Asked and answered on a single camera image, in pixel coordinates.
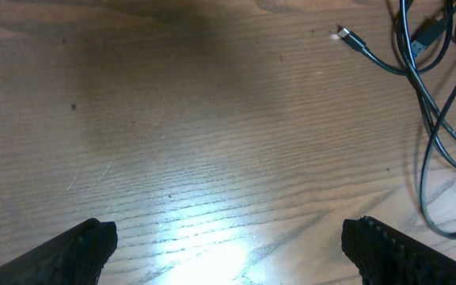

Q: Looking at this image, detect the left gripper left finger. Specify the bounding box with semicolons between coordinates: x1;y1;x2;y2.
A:
0;218;118;285

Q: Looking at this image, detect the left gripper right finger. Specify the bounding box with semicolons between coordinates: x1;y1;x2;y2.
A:
341;216;456;285

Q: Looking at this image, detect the black USB cable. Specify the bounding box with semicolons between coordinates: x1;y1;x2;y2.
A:
336;0;456;241

